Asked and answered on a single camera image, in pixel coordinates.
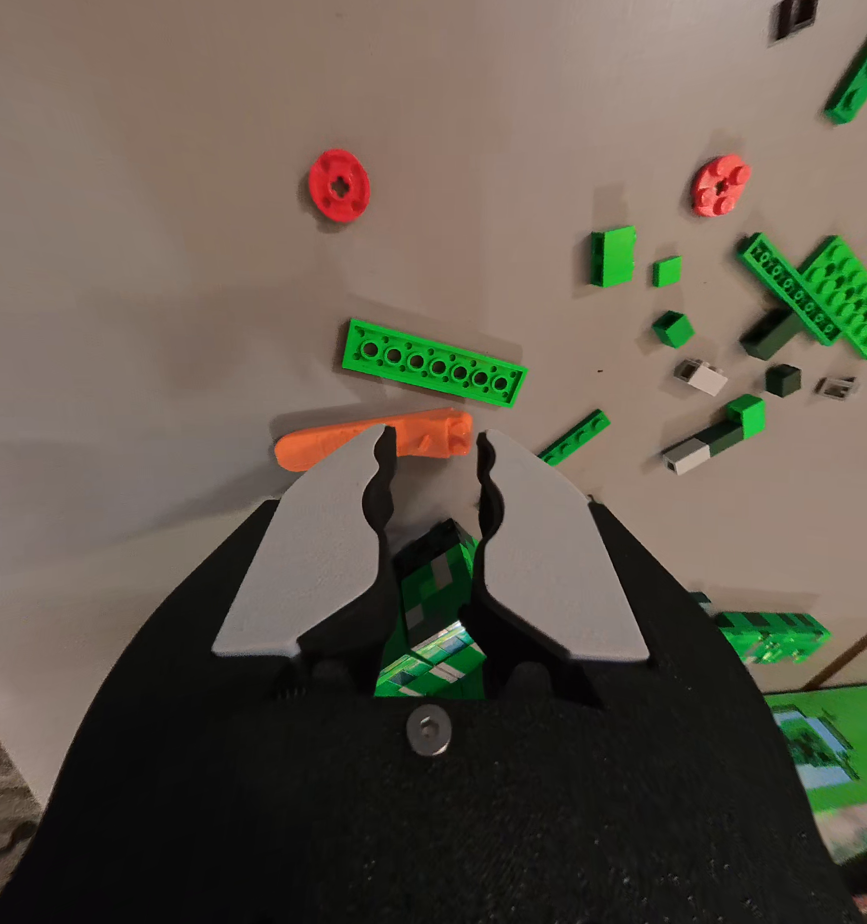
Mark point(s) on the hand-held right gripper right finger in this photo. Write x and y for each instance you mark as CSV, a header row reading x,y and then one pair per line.
x,y
556,570

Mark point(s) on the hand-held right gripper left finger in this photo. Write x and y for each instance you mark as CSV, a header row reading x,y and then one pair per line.
x,y
303,563

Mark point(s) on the orange brick separator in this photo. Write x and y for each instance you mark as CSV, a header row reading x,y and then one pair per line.
x,y
318,447

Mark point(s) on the grey desk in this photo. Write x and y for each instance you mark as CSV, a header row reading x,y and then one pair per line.
x,y
151,216

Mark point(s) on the large green brick model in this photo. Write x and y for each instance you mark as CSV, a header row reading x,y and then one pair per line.
x,y
433,599

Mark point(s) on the narrow green plate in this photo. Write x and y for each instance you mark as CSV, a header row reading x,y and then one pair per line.
x,y
574,437
863,68
772,271

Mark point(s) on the long wide green plate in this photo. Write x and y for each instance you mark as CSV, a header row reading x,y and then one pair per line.
x,y
433,364

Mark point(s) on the grey white brick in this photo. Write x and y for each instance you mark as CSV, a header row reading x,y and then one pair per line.
x,y
702,377

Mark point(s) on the long dark green brick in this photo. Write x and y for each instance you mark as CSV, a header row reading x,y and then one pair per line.
x,y
765,336

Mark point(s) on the small green tile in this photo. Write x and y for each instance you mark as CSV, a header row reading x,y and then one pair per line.
x,y
666,271

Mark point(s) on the green flat brick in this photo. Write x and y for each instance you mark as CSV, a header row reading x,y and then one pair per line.
x,y
614,256

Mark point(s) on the small grey brick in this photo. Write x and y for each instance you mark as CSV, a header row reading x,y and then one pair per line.
x,y
837,386

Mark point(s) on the green toy box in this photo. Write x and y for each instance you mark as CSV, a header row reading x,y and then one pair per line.
x,y
859,722

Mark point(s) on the red round plate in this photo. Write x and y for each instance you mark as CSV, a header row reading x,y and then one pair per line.
x,y
720,186
339,184

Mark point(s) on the short wide green plate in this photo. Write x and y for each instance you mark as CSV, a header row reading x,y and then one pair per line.
x,y
856,303

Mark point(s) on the small black tile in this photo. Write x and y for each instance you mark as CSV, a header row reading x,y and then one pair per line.
x,y
794,18

